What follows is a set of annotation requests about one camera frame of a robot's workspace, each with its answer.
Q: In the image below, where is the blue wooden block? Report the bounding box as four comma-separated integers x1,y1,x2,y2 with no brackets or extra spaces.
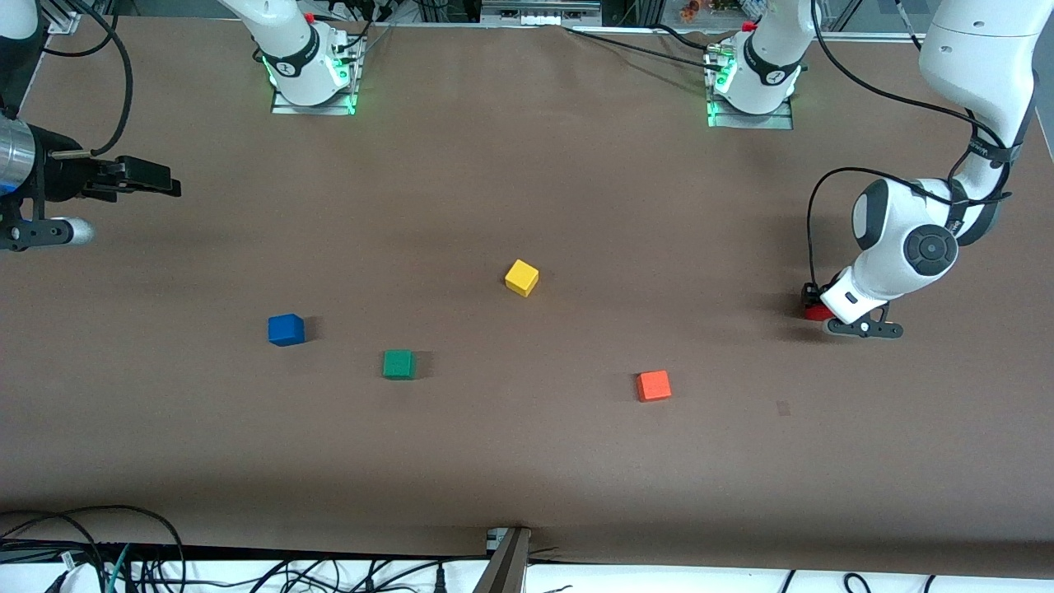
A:
268,313,306,348

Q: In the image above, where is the yellow wooden block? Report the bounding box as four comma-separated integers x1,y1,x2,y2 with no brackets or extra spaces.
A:
504,259,540,298

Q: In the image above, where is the brown table cover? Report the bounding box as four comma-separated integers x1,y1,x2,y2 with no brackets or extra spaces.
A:
0,15,1054,577

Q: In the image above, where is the white power strip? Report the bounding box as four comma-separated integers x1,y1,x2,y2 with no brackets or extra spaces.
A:
482,0,603,26

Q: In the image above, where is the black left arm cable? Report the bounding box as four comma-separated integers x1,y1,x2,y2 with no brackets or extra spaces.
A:
805,0,1015,291

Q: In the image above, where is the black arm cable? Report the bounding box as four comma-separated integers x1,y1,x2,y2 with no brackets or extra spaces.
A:
41,0,134,157
805,0,1015,291

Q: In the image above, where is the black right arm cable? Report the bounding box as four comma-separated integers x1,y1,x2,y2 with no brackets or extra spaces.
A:
41,0,134,157

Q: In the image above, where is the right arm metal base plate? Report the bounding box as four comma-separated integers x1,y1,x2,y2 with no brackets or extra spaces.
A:
270,33,363,116

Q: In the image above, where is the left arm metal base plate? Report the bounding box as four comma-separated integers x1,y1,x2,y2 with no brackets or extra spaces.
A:
705,41,795,130

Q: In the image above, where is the aluminium frame rail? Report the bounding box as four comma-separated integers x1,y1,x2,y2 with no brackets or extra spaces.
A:
815,30,927,46

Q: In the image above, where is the long black base cable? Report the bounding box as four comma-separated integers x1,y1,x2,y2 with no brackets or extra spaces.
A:
562,25,730,73

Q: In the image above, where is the black looped cable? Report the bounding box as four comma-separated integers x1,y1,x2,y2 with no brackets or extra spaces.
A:
0,505,187,593

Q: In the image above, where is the green cable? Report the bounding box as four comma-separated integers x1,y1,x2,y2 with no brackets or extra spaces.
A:
105,544,133,593

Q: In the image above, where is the metal camera stand bracket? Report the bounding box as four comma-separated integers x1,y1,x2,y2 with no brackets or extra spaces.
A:
473,527,533,593

